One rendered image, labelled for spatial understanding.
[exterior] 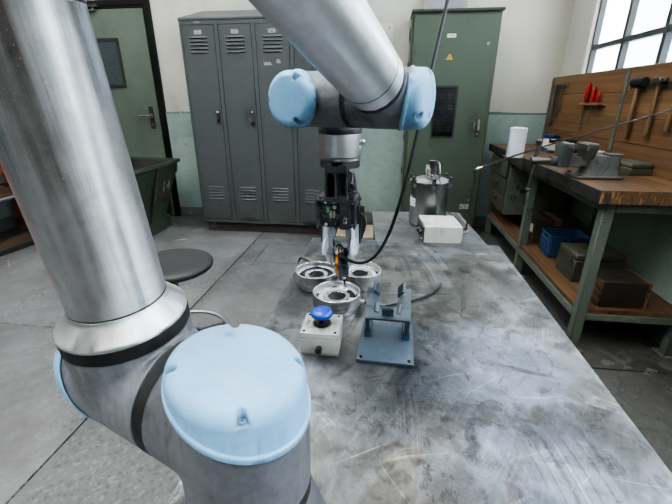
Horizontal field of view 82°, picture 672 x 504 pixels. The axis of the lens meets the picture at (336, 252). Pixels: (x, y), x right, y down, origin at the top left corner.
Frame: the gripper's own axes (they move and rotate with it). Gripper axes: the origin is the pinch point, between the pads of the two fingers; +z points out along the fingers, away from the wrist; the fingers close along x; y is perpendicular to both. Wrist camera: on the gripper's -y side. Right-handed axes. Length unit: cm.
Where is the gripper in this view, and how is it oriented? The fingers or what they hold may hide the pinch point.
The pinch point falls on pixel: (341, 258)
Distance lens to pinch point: 77.3
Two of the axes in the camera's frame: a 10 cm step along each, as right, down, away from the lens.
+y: -1.7, 3.6, -9.2
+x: 9.9, 0.6, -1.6
